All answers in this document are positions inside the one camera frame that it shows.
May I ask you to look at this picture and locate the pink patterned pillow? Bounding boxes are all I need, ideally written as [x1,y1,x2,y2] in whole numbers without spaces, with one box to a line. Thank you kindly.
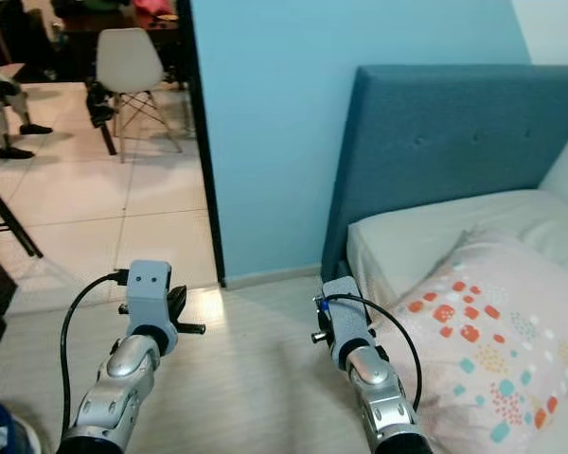
[369,227,568,454]

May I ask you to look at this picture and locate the black slanted furniture leg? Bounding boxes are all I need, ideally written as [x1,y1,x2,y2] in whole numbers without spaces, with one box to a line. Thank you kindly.
[0,175,44,259]

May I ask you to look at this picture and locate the blue upholstered headboard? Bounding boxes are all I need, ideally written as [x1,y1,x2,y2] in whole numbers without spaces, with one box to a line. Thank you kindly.
[320,64,568,283]

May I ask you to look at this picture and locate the white shell chair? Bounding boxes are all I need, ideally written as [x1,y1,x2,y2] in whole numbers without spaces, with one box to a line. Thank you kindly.
[97,28,184,162]

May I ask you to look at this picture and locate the person legs with black shoes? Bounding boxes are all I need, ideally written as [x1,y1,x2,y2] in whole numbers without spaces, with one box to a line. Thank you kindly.
[0,64,54,160]

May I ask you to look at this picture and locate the red pink bag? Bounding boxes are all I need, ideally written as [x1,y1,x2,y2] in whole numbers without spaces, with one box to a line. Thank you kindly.
[133,0,173,17]

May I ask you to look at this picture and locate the dark bag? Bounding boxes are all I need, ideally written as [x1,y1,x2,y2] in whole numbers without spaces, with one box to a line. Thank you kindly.
[52,0,133,18]

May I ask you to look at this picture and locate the dark wooden chair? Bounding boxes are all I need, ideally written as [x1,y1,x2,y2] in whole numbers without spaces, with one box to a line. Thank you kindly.
[0,0,50,75]

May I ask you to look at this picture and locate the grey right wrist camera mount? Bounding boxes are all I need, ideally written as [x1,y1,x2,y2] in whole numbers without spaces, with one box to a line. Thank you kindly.
[322,276,372,356]

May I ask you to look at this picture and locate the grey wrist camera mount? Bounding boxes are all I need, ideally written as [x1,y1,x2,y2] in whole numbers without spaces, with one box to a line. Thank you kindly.
[128,260,179,351]
[322,276,372,356]

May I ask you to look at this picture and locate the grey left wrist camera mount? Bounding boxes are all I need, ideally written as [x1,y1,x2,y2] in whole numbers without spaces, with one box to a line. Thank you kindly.
[128,260,179,351]

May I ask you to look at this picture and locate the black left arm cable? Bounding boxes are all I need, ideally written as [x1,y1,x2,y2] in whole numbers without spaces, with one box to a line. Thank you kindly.
[60,270,131,441]

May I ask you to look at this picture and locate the black door frame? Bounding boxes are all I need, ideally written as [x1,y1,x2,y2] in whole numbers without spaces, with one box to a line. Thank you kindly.
[175,0,226,285]

